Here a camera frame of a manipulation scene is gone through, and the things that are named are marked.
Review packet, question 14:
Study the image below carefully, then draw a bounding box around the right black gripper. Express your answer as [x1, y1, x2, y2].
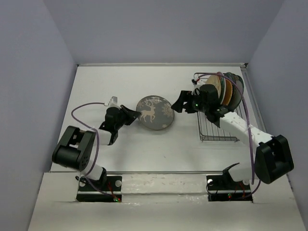
[171, 90, 209, 113]

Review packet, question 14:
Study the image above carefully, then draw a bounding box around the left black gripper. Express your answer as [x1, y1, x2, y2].
[114, 104, 140, 130]

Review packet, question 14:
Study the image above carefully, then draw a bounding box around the grey deer plate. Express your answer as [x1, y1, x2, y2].
[136, 95, 175, 130]

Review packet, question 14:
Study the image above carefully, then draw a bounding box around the beige bird branch plate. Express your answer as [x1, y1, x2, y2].
[205, 75, 221, 97]

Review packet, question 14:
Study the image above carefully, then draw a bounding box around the red and teal floral plate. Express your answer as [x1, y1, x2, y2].
[218, 72, 226, 105]

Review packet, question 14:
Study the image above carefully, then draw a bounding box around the orange woven basket plate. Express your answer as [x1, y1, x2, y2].
[222, 79, 233, 105]

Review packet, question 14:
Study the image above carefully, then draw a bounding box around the dark teal blossom plate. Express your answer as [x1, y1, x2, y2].
[225, 72, 242, 110]

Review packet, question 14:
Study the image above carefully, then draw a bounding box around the white plate teal lettered rim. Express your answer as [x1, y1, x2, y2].
[234, 75, 244, 108]

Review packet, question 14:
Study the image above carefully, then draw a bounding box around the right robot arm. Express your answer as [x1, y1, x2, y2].
[171, 85, 294, 189]

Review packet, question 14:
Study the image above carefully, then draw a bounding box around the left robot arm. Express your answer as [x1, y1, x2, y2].
[52, 105, 141, 190]

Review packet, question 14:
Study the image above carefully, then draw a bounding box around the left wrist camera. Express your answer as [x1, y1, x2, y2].
[108, 96, 119, 108]

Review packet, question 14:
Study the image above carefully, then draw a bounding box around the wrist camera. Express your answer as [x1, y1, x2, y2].
[108, 96, 119, 108]
[192, 78, 205, 94]

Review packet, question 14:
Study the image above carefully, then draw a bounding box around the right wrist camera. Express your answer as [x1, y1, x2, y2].
[192, 78, 205, 94]

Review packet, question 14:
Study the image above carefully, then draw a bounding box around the black wire dish rack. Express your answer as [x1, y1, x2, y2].
[197, 73, 246, 142]

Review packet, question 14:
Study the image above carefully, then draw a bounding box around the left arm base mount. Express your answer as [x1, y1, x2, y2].
[75, 175, 122, 203]

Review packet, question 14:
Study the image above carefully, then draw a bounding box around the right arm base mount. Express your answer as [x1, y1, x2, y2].
[206, 175, 253, 202]

